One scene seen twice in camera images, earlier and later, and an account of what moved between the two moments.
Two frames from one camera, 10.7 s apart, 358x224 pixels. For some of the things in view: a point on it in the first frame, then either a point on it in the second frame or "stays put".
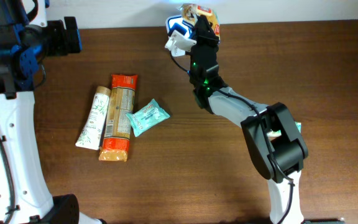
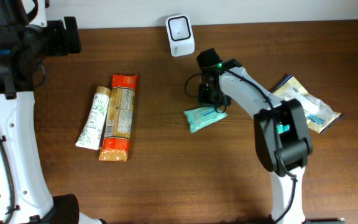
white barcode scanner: [176, 23] stays put
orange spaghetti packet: [120, 117] stays put
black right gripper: [206, 39] -> [223, 102]
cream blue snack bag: [190, 13] -> [321, 115]
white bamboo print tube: [91, 135] stays put
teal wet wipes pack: [148, 116] -> [200, 117]
